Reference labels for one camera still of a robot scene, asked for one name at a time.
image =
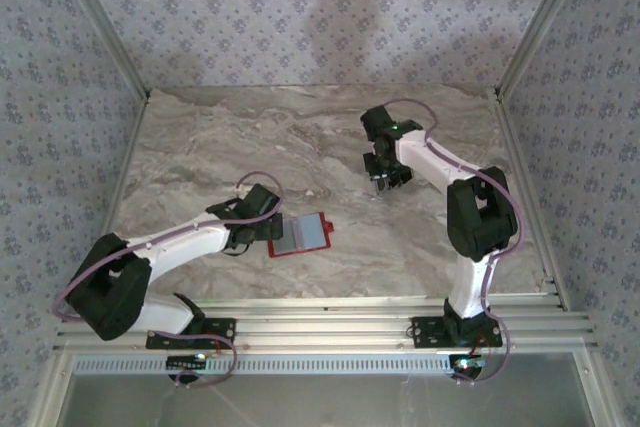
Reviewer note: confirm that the red card holder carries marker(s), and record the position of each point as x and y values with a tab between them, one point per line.
307	232

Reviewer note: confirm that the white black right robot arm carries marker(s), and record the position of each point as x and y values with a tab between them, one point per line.
425	157

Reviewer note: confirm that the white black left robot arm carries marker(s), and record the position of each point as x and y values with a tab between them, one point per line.
195	247

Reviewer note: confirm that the black left circuit board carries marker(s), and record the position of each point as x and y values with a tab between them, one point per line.
187	362

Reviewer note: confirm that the black circuit board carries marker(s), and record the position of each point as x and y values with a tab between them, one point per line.
467	364
187	362

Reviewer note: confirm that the black right circuit board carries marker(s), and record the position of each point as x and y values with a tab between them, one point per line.
467	364

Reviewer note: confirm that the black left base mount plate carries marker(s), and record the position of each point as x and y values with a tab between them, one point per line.
225	329

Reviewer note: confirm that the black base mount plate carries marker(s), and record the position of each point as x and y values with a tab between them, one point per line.
425	332
225	329

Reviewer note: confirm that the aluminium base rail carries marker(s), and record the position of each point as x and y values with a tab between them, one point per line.
325	327

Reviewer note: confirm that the aluminium table side rail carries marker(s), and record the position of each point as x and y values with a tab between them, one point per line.
117	192
525	187

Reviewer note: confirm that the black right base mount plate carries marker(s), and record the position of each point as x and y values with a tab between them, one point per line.
425	332

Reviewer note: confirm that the aluminium frame post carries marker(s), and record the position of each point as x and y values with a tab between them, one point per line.
107	32
545	22

